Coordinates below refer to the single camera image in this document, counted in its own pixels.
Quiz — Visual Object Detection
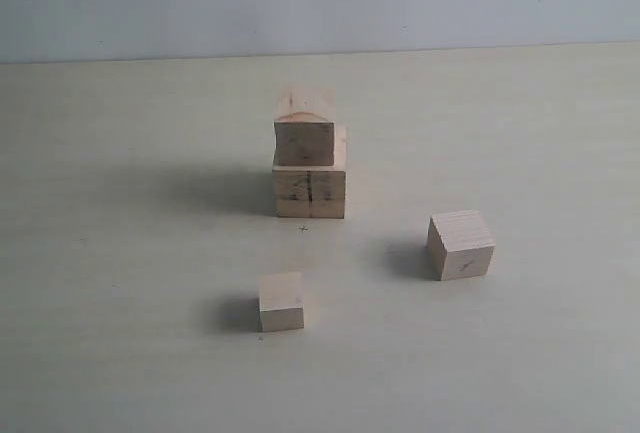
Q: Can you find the second largest wooden cube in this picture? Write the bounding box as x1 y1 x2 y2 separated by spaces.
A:
274 87 335 166

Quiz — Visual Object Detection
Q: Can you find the medium striped wooden cube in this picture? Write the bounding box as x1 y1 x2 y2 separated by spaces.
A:
426 210 495 281

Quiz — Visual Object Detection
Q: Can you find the smallest wooden cube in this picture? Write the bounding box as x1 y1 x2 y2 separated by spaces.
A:
259 272 305 332

